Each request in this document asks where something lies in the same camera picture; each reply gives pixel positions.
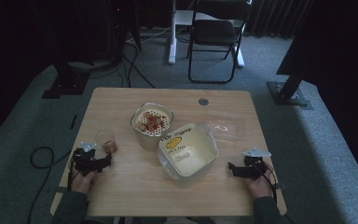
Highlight black cable loop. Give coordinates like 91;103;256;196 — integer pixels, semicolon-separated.
26;146;73;224

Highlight black angled stand with base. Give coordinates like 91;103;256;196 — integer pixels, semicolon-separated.
267;0;358;110

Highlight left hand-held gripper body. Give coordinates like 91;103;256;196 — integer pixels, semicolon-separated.
71;141;106;177

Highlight small clear glass jar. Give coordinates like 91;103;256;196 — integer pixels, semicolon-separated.
94;128;119;155

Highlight black folding chair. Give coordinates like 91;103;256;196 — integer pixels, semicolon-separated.
187;0;254;84

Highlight black floor cables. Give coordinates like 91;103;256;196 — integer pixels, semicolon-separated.
87;27;157;90

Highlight brown cork stopper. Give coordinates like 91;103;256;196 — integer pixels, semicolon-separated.
103;140;118;155

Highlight person's right hand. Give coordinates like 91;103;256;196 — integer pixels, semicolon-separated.
245;161;277;200

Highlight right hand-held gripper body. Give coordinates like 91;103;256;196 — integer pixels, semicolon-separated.
235;147;273;181

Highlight white perforated strainer basket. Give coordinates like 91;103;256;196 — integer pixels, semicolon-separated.
130;102;174;138

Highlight black stand base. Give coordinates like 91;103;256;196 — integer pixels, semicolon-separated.
41;61;91;100

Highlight person's left hand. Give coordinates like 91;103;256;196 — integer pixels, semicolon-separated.
69;167;98;195

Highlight translucent tub under strainer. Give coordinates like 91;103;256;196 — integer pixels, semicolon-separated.
135;130;169;152

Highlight clear plastic lid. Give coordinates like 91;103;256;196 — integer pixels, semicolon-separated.
202;111;246;142

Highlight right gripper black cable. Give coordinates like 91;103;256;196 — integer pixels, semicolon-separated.
252;158;279;203

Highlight large translucent square container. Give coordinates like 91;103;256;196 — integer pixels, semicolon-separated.
156;122;220;189

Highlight red and brown food pieces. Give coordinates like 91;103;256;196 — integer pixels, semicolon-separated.
136;111;168;133

